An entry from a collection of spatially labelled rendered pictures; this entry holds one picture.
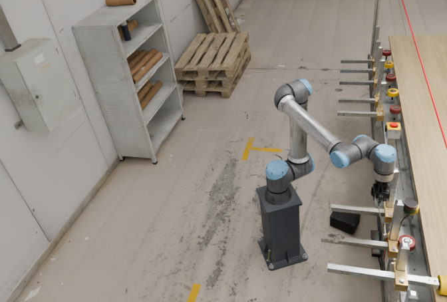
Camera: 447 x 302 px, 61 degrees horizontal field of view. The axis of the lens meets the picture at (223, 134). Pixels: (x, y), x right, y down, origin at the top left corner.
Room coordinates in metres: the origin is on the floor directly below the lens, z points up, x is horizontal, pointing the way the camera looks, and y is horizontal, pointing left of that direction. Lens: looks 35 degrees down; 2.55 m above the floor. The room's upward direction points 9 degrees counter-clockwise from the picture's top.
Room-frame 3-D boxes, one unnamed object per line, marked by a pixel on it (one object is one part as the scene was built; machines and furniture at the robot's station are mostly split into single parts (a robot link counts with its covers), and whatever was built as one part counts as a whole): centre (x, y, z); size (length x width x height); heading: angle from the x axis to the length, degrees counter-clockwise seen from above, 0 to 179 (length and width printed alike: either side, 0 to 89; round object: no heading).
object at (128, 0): (3.88, 0.78, 1.59); 0.30 x 0.08 x 0.08; 69
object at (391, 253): (1.21, -0.77, 0.85); 0.14 x 0.06 x 0.05; 159
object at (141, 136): (3.77, 0.81, 0.78); 0.90 x 0.45 x 1.55; 159
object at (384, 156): (1.35, -0.74, 1.31); 0.10 x 0.09 x 0.12; 22
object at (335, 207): (1.47, -0.76, 0.82); 0.44 x 0.03 x 0.04; 69
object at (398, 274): (0.98, -0.68, 0.95); 0.14 x 0.06 x 0.05; 159
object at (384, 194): (1.34, -0.73, 1.14); 0.09 x 0.08 x 0.12; 159
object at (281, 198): (1.93, -0.31, 0.65); 0.19 x 0.19 x 0.10
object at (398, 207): (1.24, -0.78, 0.89); 0.04 x 0.04 x 0.48; 69
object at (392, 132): (1.71, -0.96, 1.18); 0.07 x 0.07 x 0.08; 69
